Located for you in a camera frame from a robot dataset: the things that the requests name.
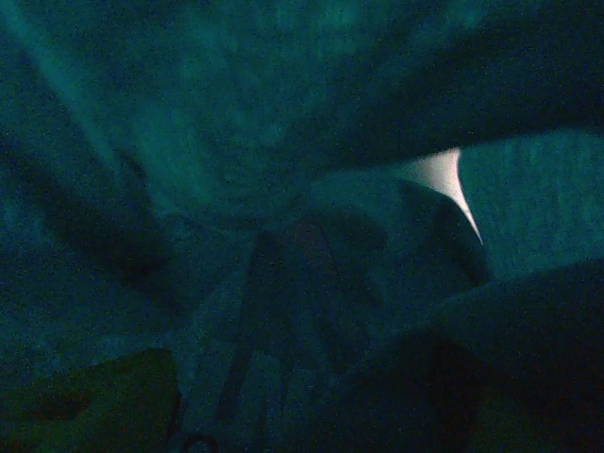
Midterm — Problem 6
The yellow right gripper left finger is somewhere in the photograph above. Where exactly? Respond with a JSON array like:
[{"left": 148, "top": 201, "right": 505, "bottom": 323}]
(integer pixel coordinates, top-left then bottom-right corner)
[{"left": 0, "top": 347, "right": 184, "bottom": 453}]

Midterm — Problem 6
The teal t-shirt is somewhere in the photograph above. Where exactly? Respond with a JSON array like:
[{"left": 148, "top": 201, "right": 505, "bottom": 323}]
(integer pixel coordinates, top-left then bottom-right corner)
[{"left": 0, "top": 0, "right": 604, "bottom": 453}]

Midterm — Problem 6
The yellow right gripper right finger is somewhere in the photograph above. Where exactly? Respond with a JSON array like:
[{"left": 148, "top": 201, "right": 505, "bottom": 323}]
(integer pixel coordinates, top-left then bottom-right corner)
[{"left": 400, "top": 332, "right": 604, "bottom": 453}]

